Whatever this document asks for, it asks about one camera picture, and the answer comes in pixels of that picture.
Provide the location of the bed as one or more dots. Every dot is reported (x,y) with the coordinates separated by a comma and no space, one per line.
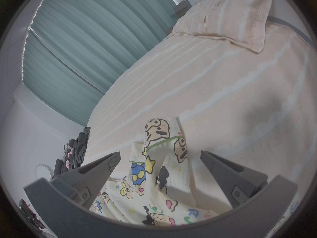
(223,83)

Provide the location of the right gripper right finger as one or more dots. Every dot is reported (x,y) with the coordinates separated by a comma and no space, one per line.
(230,180)

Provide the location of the white printed pyjama top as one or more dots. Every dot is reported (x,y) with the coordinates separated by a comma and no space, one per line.
(173,177)

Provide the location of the cream pillow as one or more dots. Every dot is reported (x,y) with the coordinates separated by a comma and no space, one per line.
(223,16)

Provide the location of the black slatted furniture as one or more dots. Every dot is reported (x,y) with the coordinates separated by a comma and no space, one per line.
(59,166)

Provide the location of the white round woven basket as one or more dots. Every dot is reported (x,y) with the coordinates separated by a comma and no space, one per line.
(43,171)

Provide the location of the pile of clothes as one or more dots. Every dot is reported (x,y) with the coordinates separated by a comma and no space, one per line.
(80,147)

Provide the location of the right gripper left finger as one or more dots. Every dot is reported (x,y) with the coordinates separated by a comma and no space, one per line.
(94,177)

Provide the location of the blue-green curtain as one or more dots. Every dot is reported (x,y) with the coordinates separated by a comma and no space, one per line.
(99,33)
(57,83)

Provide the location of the grey bedside table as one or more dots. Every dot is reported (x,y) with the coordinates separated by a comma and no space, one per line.
(182,7)

